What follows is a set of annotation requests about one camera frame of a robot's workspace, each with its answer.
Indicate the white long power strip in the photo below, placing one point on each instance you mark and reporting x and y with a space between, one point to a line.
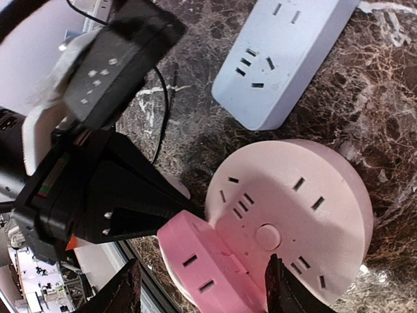
81 24

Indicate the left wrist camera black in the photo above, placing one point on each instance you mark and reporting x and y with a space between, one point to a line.
115 65

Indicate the pink plug adapter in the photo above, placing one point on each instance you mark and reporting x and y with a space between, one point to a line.
209 271

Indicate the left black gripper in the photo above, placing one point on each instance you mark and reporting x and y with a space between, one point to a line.
136 198

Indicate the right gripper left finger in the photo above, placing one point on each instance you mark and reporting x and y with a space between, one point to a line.
121 294

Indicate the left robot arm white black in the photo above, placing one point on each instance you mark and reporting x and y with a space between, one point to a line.
14 177

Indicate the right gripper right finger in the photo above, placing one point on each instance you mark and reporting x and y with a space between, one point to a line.
285 293

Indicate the light blue power strip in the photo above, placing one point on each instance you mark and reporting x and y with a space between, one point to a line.
275 56

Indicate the round pink power socket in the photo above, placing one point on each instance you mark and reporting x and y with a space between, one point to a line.
297 199

